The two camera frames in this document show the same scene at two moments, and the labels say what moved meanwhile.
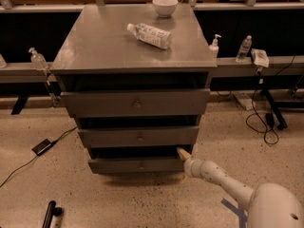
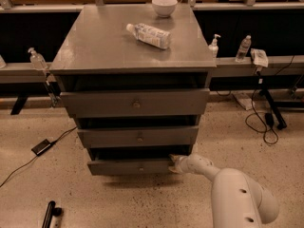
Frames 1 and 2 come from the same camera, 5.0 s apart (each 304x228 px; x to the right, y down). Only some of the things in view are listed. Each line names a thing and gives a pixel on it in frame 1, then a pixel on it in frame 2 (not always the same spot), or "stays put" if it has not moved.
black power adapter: x=41 y=147 stays put
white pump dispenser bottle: x=214 y=48 stays put
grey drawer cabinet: x=137 y=78 stays put
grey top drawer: x=136 y=103 stays put
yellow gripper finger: x=185 y=156 -> x=176 y=158
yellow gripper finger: x=184 y=179 -> x=173 y=168
